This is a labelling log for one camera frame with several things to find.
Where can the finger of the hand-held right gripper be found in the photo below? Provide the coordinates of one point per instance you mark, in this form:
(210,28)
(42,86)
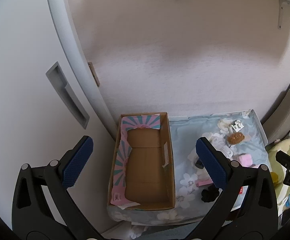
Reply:
(288,158)

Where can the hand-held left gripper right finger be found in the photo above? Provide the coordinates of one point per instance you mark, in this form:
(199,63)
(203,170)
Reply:
(211,163)

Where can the white shelf bracket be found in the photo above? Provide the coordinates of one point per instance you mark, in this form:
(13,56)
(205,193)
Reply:
(281,12)

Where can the brown plush hair clip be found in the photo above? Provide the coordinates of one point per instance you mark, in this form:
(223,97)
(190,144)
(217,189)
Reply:
(236,138)

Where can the small black round object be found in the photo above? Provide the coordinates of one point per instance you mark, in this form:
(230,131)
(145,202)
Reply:
(199,163)

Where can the white packet with red tag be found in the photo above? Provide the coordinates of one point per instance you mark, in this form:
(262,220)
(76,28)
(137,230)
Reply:
(241,191)

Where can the yellow plush blanket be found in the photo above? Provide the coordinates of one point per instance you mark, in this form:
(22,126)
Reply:
(283,152)

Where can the pink fuzzy scrunchie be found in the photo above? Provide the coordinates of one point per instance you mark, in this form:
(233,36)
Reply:
(244,160)

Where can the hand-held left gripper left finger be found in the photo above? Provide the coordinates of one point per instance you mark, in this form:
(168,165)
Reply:
(78,162)

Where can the pink flat packet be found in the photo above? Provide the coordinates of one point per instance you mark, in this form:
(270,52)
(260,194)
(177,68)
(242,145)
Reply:
(202,183)

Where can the cardboard box with striped lining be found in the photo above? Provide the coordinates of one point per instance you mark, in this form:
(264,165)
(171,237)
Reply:
(145,170)

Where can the black fuzzy scrunchie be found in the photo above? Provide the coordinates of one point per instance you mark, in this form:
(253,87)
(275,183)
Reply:
(209,195)

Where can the grey chair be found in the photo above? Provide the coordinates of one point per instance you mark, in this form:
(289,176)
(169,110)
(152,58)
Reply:
(284,115)

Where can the white sliding door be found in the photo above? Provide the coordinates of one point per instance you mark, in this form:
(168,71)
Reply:
(22,67)

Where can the white crumpled cloth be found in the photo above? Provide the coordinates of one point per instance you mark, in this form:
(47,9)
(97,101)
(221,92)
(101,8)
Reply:
(138,231)

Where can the small wooden wall block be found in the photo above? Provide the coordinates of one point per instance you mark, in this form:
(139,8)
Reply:
(94,74)

